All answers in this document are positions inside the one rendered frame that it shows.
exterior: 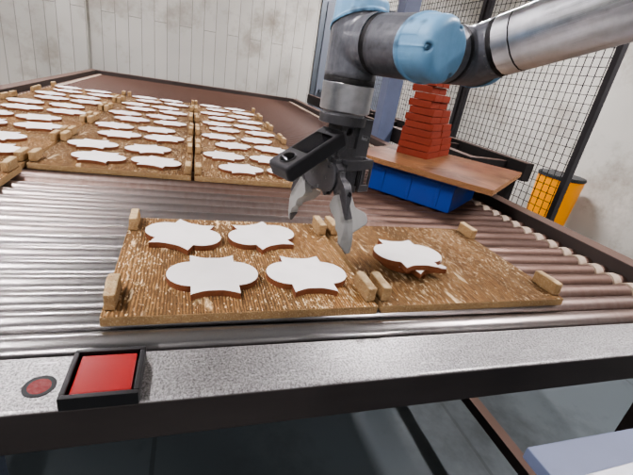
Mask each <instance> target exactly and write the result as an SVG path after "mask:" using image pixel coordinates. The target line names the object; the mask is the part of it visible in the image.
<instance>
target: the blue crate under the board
mask: <svg viewBox="0 0 633 475"><path fill-rule="evenodd" d="M368 187H369V188H373V189H375V190H378V191H381V192H384V193H387V194H390V195H393V196H396V197H398V198H401V199H404V200H407V201H410V202H413V203H416V204H419V205H423V206H426V207H429V208H432V209H435V210H438V211H442V212H445V213H449V212H450V211H452V210H454V209H456V208H457V207H459V206H461V205H463V204H465V203H466V202H468V201H470V200H471V199H472V198H473V195H474V192H475V191H473V190H469V189H466V188H460V187H456V186H453V185H450V184H447V183H444V182H440V181H437V180H433V179H430V178H427V177H424V176H420V175H417V174H414V173H410V172H405V171H402V170H398V169H395V168H392V167H388V166H385V165H382V164H379V163H375V162H373V167H372V172H371V175H370V180H369V185H368Z"/></svg>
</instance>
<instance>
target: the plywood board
mask: <svg viewBox="0 0 633 475"><path fill-rule="evenodd" d="M397 148H398V144H393V145H384V146H376V147H368V150H367V155H366V157H367V158H369V159H372V160H374V162H375V163H379V164H382V165H385V166H388V167H392V168H395V169H398V170H402V171H405V172H410V173H414V174H417V175H420V176H424V177H427V178H430V179H433V180H437V181H440V182H444V183H447V184H450V185H453V186H456V187H460V188H466V189H469V190H473V191H475V192H478V193H482V194H485V195H489V196H493V195H495V194H496V193H498V192H499V191H500V190H502V189H503V188H505V187H506V186H508V185H509V184H511V183H512V182H513V181H515V180H516V179H518V178H519V177H521V174H522V173H521V172H517V171H513V170H509V169H505V168H501V167H497V166H494V165H490V164H486V163H482V162H478V161H475V160H471V159H467V158H463V157H459V156H453V155H447V156H439V157H436V158H431V159H423V158H419V157H415V156H409V155H405V154H402V153H399V152H397Z"/></svg>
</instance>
